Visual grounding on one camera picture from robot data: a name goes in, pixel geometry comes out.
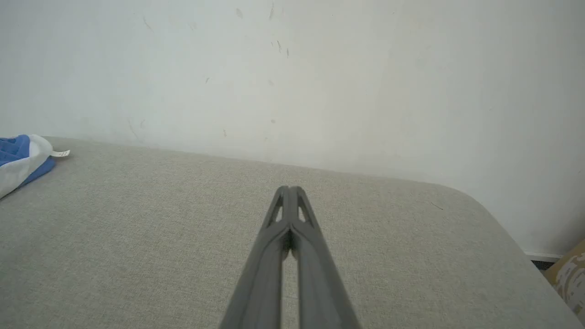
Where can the brown cardboard box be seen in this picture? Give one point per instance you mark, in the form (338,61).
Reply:
(569,274)

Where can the grey fabric sofa cushion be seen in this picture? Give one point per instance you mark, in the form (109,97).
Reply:
(137,237)

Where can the blue and white sports shorts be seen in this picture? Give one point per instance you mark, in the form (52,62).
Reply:
(23,160)

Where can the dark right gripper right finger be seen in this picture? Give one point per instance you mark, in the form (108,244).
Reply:
(320,288)

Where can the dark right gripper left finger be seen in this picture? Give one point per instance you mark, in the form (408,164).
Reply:
(260,283)

